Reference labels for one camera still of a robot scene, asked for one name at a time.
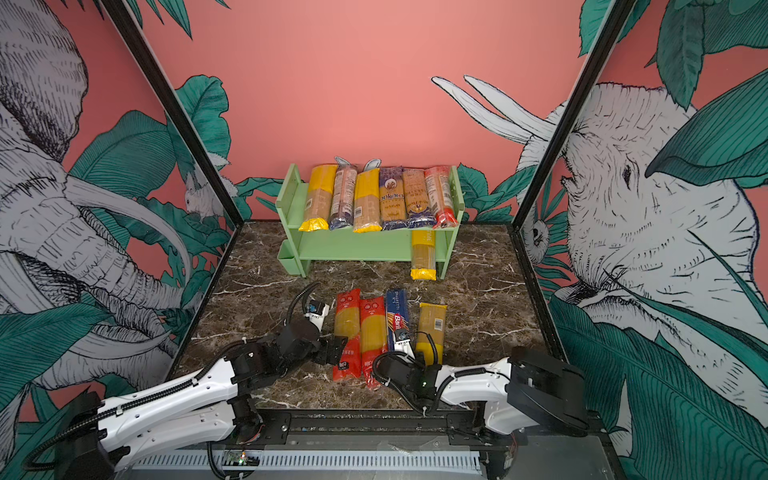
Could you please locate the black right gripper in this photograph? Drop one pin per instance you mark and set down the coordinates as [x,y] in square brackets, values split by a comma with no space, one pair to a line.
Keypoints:
[417,367]

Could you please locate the green plastic side bin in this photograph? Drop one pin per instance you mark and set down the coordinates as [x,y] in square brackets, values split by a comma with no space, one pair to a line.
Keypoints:
[288,260]

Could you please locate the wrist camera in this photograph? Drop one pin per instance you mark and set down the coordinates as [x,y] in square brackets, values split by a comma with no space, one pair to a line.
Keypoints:
[403,344]
[316,312]

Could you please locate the black left corner post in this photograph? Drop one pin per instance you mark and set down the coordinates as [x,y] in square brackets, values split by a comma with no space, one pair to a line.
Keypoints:
[124,22]

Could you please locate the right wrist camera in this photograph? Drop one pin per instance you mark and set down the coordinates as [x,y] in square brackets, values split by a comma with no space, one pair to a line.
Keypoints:
[403,344]

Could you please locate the red-ended spaghetti bag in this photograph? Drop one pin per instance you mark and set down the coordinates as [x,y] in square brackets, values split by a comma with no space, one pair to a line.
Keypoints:
[440,196]

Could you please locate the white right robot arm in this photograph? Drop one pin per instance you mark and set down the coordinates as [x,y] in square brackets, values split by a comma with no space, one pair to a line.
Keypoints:
[528,388]

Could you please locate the blue-ended chinese label spaghetti bag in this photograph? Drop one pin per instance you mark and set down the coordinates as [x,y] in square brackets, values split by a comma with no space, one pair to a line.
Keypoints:
[418,210]

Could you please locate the green two-tier shelf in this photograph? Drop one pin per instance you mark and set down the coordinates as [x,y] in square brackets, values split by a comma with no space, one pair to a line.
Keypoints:
[346,245]

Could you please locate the black corner post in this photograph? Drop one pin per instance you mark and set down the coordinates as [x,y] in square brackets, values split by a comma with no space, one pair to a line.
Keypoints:
[124,22]
[612,26]

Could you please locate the ankara blue yellow spaghetti bag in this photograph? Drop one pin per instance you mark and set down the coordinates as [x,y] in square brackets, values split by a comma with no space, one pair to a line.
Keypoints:
[392,198]

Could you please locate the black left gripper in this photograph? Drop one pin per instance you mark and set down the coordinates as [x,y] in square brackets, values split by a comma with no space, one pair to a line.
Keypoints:
[337,350]

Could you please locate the red spaghetti bag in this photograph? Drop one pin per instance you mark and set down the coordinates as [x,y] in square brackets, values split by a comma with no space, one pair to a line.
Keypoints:
[373,336]
[347,324]

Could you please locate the yellow pastatime spaghetti bag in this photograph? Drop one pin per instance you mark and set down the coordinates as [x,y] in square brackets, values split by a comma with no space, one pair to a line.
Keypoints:
[423,255]

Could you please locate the yellow-top spaghetti bag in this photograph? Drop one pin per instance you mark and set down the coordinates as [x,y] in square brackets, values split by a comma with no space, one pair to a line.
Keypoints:
[366,213]

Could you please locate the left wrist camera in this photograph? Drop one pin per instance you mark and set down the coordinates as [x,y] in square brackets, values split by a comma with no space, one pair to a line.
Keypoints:
[316,312]

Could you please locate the black right corner post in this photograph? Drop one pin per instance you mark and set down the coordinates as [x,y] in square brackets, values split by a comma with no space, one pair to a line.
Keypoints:
[612,26]

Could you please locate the white vented strip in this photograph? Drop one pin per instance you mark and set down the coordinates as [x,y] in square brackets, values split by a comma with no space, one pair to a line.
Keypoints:
[464,462]

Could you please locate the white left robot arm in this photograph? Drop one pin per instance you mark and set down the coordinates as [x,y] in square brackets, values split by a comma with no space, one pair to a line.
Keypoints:
[212,404]

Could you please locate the blue barilla spaghetti box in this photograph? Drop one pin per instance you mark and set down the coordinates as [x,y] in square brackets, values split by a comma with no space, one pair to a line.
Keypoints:
[397,314]

